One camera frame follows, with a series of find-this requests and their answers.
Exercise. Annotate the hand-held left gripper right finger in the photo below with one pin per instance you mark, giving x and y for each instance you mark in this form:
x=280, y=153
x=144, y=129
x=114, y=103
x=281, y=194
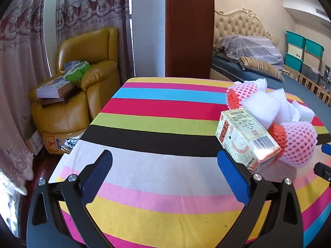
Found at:
x=232, y=178

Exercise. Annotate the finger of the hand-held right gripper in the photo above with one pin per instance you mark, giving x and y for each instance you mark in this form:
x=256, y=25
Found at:
x=323, y=171
x=326, y=148

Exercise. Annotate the white flat box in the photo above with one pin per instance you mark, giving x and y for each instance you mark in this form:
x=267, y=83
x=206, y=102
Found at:
x=53, y=87

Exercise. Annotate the striped pillow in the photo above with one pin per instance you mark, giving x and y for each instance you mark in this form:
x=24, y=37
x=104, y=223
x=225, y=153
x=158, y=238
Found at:
x=261, y=68

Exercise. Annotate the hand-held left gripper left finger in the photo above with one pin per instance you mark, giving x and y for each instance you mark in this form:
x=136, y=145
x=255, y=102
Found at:
x=97, y=178

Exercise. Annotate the fruit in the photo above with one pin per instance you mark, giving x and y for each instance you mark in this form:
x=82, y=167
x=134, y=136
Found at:
x=240, y=93
x=297, y=144

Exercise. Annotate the small printed carton box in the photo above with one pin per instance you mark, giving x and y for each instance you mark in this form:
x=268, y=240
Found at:
x=245, y=134

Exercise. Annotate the light blue packet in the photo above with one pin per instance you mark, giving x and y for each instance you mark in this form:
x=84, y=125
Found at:
x=70, y=66

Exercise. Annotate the cardboard box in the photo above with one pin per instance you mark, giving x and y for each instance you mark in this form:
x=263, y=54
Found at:
x=35, y=143

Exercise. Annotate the stack of plastic storage boxes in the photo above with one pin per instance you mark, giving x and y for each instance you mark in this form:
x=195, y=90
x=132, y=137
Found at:
x=294, y=62

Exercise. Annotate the yellow leather armchair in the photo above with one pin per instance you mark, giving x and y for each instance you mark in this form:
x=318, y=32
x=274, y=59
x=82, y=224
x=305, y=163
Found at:
x=85, y=49

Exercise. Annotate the cream tufted headboard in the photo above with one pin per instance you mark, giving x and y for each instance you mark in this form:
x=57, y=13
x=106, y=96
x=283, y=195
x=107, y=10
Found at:
x=238, y=23

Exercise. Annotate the checkered bag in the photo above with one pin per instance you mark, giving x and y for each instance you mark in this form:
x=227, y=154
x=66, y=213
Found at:
x=325, y=71

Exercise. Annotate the dark brown wooden panel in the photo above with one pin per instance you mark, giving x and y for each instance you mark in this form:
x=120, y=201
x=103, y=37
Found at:
x=190, y=28

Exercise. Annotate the white foam sheet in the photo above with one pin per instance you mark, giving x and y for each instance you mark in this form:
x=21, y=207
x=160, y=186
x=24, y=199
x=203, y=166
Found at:
x=289, y=108
x=261, y=111

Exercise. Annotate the striped tablecloth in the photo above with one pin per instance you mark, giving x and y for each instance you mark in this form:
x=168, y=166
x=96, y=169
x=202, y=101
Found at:
x=155, y=124

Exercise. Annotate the brown flat box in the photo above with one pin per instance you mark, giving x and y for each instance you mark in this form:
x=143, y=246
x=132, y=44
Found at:
x=62, y=99

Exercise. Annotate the wooden bed rail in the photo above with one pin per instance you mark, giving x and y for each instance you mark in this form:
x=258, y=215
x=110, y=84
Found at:
x=310, y=82

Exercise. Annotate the green plastic bag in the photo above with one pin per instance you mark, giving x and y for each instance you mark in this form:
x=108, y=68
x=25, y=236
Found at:
x=77, y=73

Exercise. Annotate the pink lace curtain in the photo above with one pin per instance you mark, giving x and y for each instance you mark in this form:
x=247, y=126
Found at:
x=18, y=56
x=98, y=13

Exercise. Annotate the grey-blue folded quilt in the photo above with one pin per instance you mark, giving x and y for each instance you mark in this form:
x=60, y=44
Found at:
x=250, y=50

